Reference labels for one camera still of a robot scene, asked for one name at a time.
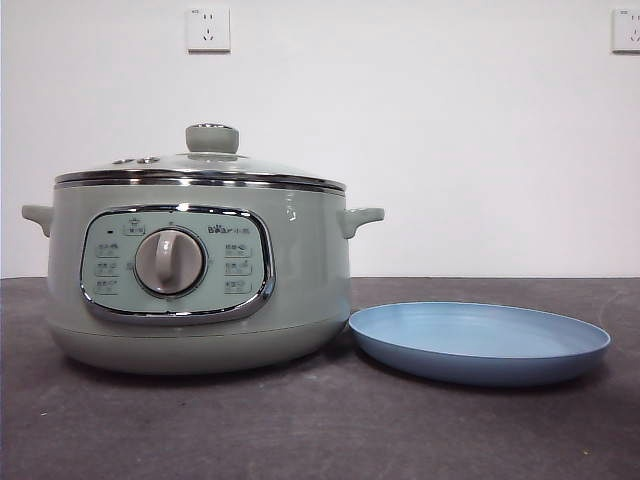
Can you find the glass lid with green knob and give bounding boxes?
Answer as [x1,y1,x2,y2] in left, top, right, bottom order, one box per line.
[54,122,347,194]

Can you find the pale green electric steamer pot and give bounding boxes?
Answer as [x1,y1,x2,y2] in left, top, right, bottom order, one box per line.
[20,172,385,377]

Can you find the blue round plate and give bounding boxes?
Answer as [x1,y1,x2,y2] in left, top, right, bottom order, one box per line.
[347,300,612,388]

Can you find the white wall socket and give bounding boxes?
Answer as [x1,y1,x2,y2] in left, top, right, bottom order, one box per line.
[186,6,233,54]
[611,8,640,55]

